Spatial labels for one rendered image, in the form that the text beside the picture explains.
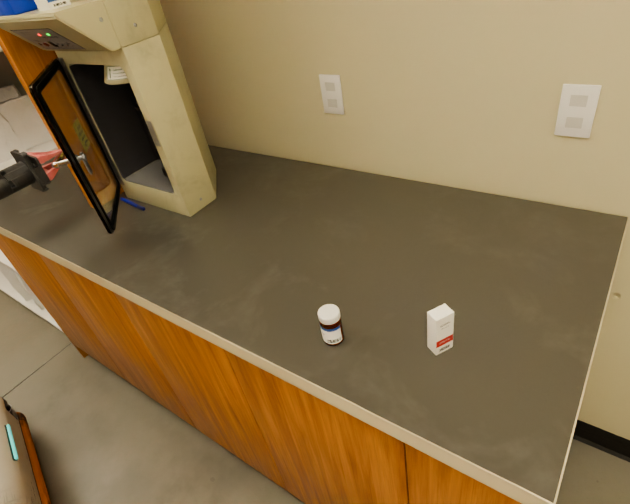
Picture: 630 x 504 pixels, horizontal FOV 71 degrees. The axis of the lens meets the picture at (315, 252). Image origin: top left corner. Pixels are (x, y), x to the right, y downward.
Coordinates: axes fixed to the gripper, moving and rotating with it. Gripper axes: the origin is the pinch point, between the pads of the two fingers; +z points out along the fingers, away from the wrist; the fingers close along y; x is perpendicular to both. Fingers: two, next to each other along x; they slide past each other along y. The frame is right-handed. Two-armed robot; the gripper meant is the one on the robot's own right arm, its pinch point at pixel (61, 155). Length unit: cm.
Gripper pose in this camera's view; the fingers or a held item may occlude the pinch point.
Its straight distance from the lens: 132.7
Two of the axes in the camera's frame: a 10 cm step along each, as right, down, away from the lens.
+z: 5.6, -5.8, 5.9
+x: -8.1, -2.5, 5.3
